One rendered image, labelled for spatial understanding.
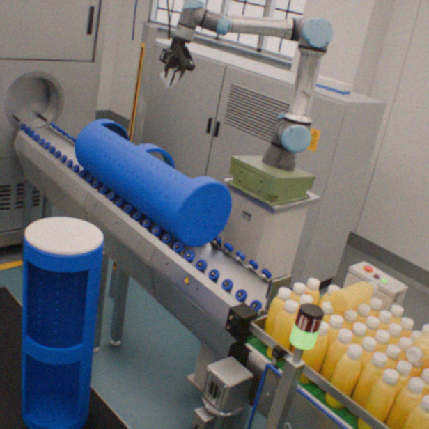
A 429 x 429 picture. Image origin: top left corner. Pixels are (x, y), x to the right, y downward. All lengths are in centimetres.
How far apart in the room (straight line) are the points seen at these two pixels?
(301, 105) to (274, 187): 34
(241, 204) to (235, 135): 166
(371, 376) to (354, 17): 344
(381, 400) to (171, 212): 105
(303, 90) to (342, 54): 244
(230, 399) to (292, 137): 104
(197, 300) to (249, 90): 215
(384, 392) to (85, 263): 105
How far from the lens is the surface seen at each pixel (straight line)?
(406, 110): 460
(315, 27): 212
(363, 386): 157
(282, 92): 368
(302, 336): 134
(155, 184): 216
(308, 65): 215
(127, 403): 278
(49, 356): 209
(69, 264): 186
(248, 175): 226
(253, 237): 235
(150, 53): 299
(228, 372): 170
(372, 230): 485
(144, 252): 228
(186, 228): 209
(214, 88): 413
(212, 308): 198
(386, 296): 193
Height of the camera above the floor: 192
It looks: 23 degrees down
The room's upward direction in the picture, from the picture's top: 11 degrees clockwise
